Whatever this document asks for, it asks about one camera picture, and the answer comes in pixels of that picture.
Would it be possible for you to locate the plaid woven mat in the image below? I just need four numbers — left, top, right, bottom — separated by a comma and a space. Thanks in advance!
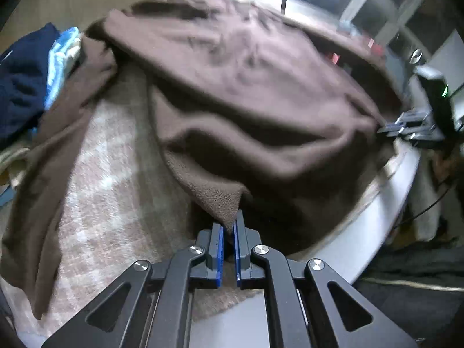
0, 61, 417, 334

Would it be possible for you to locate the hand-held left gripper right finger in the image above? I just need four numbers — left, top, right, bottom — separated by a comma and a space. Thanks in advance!
234, 210, 419, 348

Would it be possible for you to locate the thin black cable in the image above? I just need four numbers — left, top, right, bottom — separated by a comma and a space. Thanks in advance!
391, 181, 457, 233

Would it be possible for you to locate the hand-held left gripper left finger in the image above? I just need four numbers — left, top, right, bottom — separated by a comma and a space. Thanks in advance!
41, 223, 227, 348

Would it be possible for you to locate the navy sweatshirt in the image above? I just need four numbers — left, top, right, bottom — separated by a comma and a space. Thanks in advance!
0, 23, 60, 149

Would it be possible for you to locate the beige folded garment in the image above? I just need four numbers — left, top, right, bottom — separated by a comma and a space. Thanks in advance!
0, 145, 30, 189

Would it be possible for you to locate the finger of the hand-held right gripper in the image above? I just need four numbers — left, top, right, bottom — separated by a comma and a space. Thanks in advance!
395, 110, 436, 127
377, 122, 445, 149

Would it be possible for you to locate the brown fleece sweatshirt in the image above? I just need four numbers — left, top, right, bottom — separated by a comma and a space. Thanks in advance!
2, 0, 405, 320

